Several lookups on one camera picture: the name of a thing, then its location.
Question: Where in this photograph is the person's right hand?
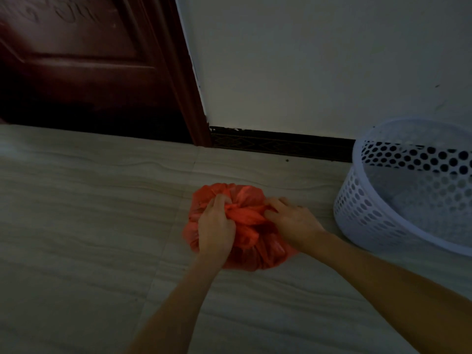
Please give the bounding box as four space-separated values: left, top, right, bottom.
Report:
263 197 326 255

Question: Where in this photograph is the person's left hand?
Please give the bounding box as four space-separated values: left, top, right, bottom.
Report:
197 194 237 261

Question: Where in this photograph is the red plastic bag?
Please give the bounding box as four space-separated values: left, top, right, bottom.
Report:
183 183 298 272

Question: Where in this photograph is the person's right forearm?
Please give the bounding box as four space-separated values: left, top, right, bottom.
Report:
304 231 472 354

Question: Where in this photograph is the person's left forearm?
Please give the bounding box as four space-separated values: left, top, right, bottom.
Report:
125 251 226 354

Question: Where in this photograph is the dark patterned baseboard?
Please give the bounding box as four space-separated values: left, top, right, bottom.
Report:
209 126 355 163

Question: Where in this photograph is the white perforated plastic basket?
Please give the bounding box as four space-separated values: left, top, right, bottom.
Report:
333 118 472 257

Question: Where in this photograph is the dark red wooden door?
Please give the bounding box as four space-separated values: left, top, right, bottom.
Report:
0 0 194 144

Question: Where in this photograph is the dark red door frame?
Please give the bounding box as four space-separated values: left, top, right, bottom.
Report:
142 0 212 148

